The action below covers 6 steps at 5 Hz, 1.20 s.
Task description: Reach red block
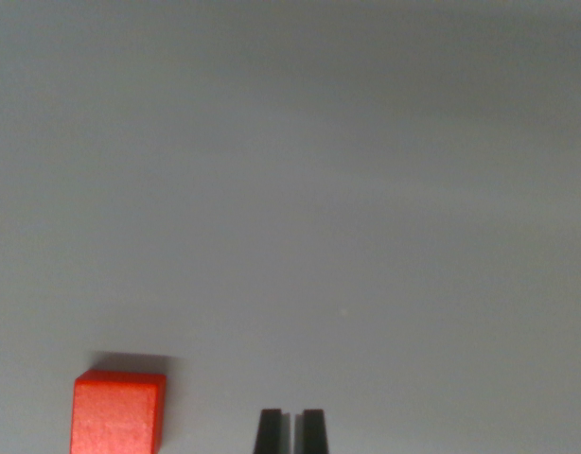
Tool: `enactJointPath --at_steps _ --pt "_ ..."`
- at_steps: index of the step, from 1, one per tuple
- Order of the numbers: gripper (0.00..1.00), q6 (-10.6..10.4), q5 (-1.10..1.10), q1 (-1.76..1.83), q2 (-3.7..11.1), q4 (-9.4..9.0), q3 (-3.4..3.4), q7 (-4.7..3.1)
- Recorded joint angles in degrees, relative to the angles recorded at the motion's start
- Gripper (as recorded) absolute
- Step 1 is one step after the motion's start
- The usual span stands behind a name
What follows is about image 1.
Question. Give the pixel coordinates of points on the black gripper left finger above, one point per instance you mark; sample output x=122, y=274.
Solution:
x=270, y=432

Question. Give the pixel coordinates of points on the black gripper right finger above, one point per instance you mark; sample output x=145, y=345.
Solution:
x=314, y=432

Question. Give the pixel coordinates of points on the red cube block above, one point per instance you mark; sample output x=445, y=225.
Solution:
x=115, y=416

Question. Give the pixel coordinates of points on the white plastic tray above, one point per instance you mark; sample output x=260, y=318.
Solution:
x=290, y=165

